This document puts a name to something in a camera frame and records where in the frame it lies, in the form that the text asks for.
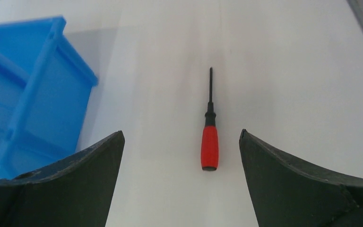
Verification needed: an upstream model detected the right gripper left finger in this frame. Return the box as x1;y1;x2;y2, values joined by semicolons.
0;131;125;227

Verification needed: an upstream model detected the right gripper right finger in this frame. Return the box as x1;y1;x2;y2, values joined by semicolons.
239;130;363;227

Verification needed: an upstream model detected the red black screwdriver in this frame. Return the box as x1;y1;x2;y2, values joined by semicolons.
201;67;219;171

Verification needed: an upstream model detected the blue plastic bin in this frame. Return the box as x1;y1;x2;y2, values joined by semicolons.
0;16;98;179

